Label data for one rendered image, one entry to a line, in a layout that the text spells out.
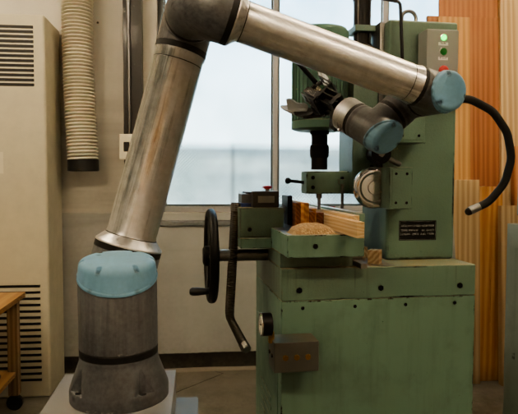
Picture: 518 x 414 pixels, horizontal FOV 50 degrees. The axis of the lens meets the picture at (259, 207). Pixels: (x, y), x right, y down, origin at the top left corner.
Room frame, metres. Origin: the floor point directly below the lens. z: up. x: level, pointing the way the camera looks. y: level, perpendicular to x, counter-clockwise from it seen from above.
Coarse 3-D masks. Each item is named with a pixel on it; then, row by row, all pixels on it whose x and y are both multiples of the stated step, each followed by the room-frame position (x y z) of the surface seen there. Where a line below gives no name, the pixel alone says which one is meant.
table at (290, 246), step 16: (240, 240) 1.63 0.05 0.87; (256, 240) 1.64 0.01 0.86; (272, 240) 1.64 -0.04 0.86; (288, 240) 1.44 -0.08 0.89; (304, 240) 1.44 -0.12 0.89; (320, 240) 1.45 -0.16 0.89; (336, 240) 1.46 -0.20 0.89; (352, 240) 1.46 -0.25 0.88; (288, 256) 1.44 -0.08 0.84; (304, 256) 1.44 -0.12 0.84; (320, 256) 1.45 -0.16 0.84; (336, 256) 1.46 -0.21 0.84; (352, 256) 1.47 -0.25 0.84
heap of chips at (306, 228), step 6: (294, 228) 1.47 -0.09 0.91; (300, 228) 1.46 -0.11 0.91; (306, 228) 1.46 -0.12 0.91; (312, 228) 1.46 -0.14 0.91; (318, 228) 1.47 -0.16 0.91; (324, 228) 1.47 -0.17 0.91; (330, 228) 1.48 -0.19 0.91; (294, 234) 1.45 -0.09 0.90; (300, 234) 1.45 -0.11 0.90; (306, 234) 1.45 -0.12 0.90
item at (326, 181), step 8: (304, 176) 1.73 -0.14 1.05; (312, 176) 1.71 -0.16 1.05; (320, 176) 1.72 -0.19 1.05; (328, 176) 1.72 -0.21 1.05; (336, 176) 1.72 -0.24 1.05; (344, 176) 1.73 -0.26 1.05; (304, 184) 1.73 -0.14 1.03; (312, 184) 1.71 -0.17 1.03; (320, 184) 1.72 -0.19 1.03; (328, 184) 1.72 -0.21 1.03; (336, 184) 1.72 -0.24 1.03; (344, 184) 1.73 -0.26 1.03; (304, 192) 1.73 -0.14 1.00; (312, 192) 1.71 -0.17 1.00; (320, 192) 1.72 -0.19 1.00; (328, 192) 1.72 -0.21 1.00; (336, 192) 1.72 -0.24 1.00; (344, 192) 1.73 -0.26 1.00
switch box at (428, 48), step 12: (420, 36) 1.67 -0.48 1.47; (432, 36) 1.63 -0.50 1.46; (456, 36) 1.64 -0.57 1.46; (420, 48) 1.67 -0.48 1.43; (432, 48) 1.63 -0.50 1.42; (456, 48) 1.64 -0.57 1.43; (420, 60) 1.67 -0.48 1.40; (432, 60) 1.63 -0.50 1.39; (444, 60) 1.63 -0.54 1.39; (456, 60) 1.64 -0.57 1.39
